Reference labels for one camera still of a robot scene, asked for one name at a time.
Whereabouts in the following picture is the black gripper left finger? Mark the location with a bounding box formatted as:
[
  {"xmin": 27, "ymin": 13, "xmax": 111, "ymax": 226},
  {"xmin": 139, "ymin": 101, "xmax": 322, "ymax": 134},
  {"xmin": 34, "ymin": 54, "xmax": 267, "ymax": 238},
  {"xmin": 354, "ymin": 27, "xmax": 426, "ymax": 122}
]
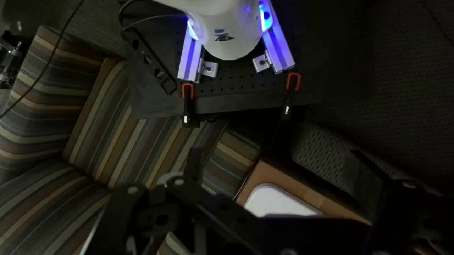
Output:
[{"xmin": 87, "ymin": 146, "xmax": 267, "ymax": 255}]

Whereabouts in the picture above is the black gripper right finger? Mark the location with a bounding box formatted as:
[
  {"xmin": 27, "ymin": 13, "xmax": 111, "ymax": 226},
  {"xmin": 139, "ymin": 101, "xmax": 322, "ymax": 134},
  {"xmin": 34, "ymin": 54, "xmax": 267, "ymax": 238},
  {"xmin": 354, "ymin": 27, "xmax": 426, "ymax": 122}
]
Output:
[{"xmin": 349, "ymin": 148, "xmax": 454, "ymax": 255}]

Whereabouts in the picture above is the striped cushion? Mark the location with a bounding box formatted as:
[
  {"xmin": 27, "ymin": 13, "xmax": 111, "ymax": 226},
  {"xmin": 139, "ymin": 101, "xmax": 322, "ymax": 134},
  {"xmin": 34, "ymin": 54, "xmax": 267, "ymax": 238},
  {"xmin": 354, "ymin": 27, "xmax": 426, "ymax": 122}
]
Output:
[{"xmin": 63, "ymin": 56, "xmax": 229, "ymax": 190}]

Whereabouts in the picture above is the wooden table with white top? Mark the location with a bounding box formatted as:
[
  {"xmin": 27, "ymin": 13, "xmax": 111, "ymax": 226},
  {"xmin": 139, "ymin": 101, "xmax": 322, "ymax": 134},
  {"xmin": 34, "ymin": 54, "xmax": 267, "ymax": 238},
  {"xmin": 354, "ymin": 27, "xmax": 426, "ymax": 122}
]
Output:
[{"xmin": 234, "ymin": 161, "xmax": 375, "ymax": 226}]

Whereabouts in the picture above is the striped sofa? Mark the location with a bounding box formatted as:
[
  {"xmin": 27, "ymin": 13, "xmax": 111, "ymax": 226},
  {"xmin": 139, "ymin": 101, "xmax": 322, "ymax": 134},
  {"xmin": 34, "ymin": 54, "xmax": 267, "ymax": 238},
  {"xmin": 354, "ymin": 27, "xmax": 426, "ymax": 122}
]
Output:
[{"xmin": 0, "ymin": 26, "xmax": 261, "ymax": 255}]

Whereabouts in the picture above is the black power strip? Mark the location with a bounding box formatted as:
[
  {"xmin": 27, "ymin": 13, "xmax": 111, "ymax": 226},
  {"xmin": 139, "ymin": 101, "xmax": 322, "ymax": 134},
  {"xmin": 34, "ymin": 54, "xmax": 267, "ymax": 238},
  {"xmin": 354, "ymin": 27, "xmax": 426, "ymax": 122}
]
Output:
[{"xmin": 121, "ymin": 29, "xmax": 179, "ymax": 97}]

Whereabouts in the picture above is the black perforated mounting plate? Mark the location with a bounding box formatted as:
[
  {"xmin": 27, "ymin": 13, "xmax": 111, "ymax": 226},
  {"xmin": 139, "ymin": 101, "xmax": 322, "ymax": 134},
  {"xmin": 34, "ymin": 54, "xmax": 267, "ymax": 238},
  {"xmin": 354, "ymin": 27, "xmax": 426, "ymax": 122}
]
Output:
[{"xmin": 137, "ymin": 54, "xmax": 324, "ymax": 118}]

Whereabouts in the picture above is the metal tripod stand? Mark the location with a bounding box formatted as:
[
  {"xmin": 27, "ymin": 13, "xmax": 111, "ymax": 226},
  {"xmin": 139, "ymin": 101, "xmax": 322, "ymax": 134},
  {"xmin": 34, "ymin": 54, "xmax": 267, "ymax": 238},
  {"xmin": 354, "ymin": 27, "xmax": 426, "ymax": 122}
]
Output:
[{"xmin": 0, "ymin": 20, "xmax": 24, "ymax": 91}]

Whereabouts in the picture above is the silver corner bracket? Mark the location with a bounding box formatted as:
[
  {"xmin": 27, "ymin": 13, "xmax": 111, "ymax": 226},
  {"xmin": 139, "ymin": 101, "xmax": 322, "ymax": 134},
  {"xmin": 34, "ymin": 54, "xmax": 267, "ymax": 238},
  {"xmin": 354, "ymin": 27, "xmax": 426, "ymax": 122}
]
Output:
[
  {"xmin": 251, "ymin": 53, "xmax": 273, "ymax": 74},
  {"xmin": 202, "ymin": 61, "xmax": 219, "ymax": 78}
]

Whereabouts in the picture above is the aluminium rail lit blue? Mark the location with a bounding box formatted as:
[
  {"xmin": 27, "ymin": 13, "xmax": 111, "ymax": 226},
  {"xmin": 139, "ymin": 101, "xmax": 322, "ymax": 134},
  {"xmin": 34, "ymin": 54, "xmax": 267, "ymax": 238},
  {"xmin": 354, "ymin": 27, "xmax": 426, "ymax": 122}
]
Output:
[
  {"xmin": 176, "ymin": 26, "xmax": 206, "ymax": 84},
  {"xmin": 257, "ymin": 0, "xmax": 297, "ymax": 76}
]

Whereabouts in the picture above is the thin black cable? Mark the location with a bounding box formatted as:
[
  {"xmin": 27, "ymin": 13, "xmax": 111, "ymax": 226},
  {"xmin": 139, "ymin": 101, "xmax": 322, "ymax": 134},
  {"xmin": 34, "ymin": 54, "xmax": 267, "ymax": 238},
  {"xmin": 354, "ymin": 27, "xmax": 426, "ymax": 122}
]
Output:
[{"xmin": 0, "ymin": 0, "xmax": 87, "ymax": 119}]

